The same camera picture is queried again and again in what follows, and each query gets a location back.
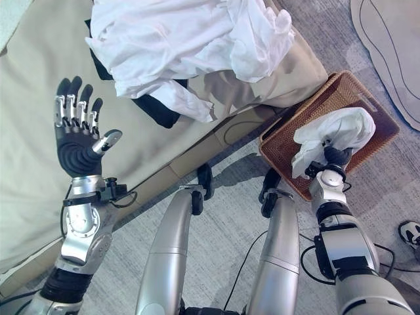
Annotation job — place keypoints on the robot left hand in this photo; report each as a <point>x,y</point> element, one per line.
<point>78,157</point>

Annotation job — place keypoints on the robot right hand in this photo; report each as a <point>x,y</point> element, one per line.
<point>335,154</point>

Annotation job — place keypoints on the small white cloth garment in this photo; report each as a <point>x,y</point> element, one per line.
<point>338,131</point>

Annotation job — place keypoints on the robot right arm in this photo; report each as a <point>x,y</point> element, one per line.
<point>348,243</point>

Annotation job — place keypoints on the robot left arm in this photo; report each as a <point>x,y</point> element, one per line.
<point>77,229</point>

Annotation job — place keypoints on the brown wicker basket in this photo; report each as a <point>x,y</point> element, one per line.
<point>315,124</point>

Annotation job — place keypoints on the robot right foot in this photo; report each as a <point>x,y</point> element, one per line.
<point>269,183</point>

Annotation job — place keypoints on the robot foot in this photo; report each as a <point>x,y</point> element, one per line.
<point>205,178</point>
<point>269,183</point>

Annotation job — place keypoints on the beige bed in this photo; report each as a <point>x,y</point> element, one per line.
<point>138,108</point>

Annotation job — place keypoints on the black garment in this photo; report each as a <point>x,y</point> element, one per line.
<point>157,108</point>

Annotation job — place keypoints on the person's shoe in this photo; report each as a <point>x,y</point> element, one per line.
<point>410,233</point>

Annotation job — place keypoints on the robot right leg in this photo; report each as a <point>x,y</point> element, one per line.
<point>279,252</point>

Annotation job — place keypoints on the beige rug with lines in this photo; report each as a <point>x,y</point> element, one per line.
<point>390,49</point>

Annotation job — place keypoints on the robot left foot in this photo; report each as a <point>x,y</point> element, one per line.
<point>205,178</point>

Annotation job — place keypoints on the large white garment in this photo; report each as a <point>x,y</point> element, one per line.
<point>183,42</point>

